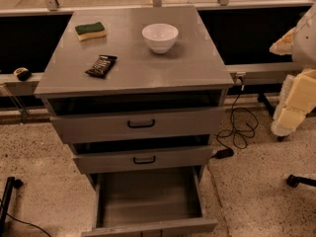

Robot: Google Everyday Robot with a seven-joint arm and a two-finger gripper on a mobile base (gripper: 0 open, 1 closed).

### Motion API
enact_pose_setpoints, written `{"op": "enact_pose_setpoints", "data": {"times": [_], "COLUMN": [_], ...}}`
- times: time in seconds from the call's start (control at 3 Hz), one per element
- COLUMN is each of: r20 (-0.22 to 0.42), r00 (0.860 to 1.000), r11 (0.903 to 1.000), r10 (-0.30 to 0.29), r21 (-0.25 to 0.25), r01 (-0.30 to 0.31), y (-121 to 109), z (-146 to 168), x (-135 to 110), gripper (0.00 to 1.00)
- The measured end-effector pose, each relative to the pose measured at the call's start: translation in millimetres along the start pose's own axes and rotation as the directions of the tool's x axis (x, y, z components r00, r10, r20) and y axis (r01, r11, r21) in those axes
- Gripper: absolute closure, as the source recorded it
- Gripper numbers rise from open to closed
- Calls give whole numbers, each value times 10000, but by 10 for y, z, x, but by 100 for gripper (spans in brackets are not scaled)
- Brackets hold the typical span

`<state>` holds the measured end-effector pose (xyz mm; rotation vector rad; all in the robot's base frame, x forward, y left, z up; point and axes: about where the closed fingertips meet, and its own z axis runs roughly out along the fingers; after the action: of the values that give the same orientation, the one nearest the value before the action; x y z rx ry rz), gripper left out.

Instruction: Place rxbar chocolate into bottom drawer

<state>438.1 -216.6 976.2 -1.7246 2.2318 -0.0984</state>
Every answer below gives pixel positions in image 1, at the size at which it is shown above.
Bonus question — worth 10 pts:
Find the black chair caster right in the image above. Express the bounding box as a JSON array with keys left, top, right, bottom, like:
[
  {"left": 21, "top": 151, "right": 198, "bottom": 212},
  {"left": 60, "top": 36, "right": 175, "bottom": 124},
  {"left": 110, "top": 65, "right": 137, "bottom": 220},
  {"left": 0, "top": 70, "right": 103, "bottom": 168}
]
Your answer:
[{"left": 286, "top": 175, "right": 316, "bottom": 188}]

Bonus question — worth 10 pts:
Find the black and yellow tape measure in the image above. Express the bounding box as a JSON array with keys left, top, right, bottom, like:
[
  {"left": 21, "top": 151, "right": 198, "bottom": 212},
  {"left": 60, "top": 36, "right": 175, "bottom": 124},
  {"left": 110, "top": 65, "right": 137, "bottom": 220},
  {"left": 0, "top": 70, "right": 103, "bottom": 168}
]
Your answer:
[{"left": 14, "top": 67, "right": 32, "bottom": 81}]

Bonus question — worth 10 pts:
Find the white ceramic bowl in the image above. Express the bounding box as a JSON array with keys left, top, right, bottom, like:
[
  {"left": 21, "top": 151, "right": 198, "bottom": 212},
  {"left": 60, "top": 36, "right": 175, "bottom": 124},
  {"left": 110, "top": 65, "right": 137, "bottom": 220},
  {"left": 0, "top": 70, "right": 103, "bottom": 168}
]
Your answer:
[{"left": 142, "top": 24, "right": 179, "bottom": 53}]

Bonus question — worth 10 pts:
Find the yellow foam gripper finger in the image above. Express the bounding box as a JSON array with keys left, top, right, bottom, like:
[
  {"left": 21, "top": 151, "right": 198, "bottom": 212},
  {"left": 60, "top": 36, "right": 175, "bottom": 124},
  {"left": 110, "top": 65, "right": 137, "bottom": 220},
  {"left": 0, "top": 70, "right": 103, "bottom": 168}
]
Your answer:
[
  {"left": 270, "top": 28, "right": 295, "bottom": 55},
  {"left": 271, "top": 69, "right": 316, "bottom": 136}
]

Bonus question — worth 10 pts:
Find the black stand base left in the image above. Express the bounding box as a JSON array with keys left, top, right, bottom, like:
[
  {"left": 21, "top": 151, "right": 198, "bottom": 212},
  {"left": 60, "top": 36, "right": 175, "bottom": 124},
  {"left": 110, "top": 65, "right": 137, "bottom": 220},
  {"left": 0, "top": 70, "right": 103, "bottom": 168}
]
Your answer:
[{"left": 0, "top": 177, "right": 23, "bottom": 237}]

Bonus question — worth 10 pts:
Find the grey middle drawer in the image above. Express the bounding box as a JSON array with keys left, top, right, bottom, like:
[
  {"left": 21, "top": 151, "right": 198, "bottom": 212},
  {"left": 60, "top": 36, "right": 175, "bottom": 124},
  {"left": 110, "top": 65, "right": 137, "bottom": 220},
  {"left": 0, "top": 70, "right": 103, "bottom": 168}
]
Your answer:
[{"left": 73, "top": 145, "right": 212, "bottom": 174}]

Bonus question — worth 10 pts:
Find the black power adapter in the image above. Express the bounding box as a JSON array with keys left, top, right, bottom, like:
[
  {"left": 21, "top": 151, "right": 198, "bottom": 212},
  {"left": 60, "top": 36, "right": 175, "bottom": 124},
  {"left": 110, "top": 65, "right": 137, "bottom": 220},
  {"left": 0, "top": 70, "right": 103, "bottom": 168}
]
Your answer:
[{"left": 214, "top": 148, "right": 234, "bottom": 159}]

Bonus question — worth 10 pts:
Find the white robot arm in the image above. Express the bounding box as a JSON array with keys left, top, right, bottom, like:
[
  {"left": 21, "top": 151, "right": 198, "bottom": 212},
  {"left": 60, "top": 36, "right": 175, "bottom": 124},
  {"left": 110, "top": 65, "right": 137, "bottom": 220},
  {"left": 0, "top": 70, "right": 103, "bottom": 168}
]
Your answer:
[{"left": 270, "top": 4, "right": 316, "bottom": 136}]

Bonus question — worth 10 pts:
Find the grey bottom drawer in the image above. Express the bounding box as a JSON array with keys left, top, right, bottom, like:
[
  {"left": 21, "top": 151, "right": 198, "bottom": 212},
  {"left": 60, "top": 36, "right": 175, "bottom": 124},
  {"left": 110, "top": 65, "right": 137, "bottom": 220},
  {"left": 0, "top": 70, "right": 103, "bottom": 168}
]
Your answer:
[{"left": 81, "top": 167, "right": 217, "bottom": 237}]

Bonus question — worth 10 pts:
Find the grey metal rail frame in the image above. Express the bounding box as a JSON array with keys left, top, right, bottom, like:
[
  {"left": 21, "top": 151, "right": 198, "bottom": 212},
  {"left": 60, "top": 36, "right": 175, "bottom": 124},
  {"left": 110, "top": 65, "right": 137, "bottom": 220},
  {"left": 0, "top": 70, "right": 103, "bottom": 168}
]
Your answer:
[{"left": 0, "top": 0, "right": 316, "bottom": 97}]

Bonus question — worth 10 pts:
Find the green and yellow sponge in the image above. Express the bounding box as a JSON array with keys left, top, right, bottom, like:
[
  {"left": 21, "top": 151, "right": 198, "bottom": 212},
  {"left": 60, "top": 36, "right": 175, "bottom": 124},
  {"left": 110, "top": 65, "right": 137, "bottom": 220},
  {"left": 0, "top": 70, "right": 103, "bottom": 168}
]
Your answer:
[{"left": 75, "top": 22, "right": 106, "bottom": 41}]

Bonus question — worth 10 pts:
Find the grey top drawer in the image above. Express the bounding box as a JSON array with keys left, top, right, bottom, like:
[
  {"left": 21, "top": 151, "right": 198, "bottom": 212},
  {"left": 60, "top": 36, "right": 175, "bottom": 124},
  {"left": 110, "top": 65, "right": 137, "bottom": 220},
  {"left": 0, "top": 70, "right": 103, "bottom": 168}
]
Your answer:
[{"left": 51, "top": 108, "right": 224, "bottom": 144}]

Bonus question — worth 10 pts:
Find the black power cable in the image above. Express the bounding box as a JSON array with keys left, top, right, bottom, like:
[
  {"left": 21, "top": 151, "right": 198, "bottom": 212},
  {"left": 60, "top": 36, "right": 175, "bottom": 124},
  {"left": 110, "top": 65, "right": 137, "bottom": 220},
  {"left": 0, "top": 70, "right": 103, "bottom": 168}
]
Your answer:
[{"left": 215, "top": 82, "right": 260, "bottom": 156}]

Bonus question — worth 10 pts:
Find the grey drawer cabinet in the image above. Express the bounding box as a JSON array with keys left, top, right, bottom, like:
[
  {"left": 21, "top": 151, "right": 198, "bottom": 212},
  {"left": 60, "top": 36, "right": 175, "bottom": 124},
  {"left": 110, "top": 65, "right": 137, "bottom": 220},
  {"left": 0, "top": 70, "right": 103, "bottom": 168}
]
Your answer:
[{"left": 34, "top": 5, "right": 235, "bottom": 237}]

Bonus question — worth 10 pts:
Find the black rxbar chocolate bar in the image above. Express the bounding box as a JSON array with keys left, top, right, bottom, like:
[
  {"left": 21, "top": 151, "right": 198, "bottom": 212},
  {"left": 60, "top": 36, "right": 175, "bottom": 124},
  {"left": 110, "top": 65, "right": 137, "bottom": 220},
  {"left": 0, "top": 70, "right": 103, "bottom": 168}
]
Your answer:
[{"left": 85, "top": 55, "right": 118, "bottom": 78}]

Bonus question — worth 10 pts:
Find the grey drawer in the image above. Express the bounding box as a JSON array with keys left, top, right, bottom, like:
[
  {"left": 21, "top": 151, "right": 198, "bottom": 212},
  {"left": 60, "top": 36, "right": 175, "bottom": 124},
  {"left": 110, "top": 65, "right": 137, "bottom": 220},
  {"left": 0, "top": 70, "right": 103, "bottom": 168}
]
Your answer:
[
  {"left": 81, "top": 167, "right": 217, "bottom": 237},
  {"left": 51, "top": 108, "right": 224, "bottom": 144},
  {"left": 73, "top": 145, "right": 212, "bottom": 174}
]

